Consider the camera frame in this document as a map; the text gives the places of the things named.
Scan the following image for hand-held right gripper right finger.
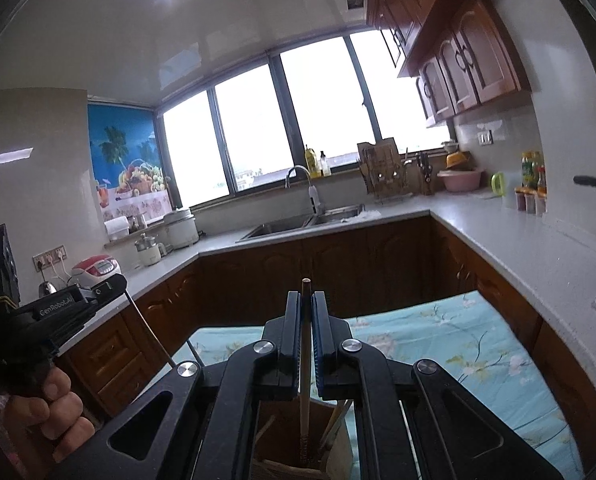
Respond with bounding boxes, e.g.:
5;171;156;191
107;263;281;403
311;290;566;480

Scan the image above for small white cooking pot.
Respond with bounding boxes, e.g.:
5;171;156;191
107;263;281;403
134;237;167;267

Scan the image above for large white cooking pot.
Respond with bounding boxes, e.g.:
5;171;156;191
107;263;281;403
162;207;199;250

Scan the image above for blue fruit wall poster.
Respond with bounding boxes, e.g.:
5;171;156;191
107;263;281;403
87;102;171;223

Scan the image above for yellow green drink bottle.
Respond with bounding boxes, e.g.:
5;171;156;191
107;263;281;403
522;151;543;190

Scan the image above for grey kitchen countertop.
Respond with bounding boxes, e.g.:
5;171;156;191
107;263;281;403
103;192;596;341

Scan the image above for wooden chopstick red patterned end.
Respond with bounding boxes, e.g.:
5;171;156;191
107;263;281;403
255;414;277;448
300;277;313;468

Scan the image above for knife block with knives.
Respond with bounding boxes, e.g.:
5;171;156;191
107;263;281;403
415;152;436;196

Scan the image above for curved metal sink faucet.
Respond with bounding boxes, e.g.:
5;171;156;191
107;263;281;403
285;165;321;216

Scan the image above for wooden base cabinets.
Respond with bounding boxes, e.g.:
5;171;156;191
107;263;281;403
53;212;596;461

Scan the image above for person's left hand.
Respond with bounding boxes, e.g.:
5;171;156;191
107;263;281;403
3;355;96;480

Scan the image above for wooden countertop utensil rack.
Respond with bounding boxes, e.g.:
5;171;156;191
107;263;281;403
357;137;413;201

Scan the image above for brown wooden utensil holder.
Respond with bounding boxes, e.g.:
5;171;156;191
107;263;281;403
250;397;355;480

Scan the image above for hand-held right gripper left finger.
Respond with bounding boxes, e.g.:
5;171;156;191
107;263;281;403
43;290;303;480

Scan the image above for white box appliance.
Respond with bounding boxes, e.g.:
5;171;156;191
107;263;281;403
104;216;131;242

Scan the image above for pink plastic basin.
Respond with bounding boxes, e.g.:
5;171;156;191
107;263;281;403
437;169;484;192

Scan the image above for yellow oil bottle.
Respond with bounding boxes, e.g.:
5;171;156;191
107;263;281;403
304;145;323;179

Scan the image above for wall power socket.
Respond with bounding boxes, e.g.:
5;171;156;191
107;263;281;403
32;245;68;273

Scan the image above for teal floral tablecloth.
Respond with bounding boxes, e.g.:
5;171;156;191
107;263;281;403
170;290;586;480

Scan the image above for steel kitchen sink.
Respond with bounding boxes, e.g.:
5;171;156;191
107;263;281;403
235;204;366;243

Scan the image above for kitchen window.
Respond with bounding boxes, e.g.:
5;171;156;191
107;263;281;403
153;30;453;208

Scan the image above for white and red rice cooker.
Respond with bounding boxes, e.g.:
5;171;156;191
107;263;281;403
70;255;121;288

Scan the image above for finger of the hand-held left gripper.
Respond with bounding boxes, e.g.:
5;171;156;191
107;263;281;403
40;310;90;357
75;273;129;307

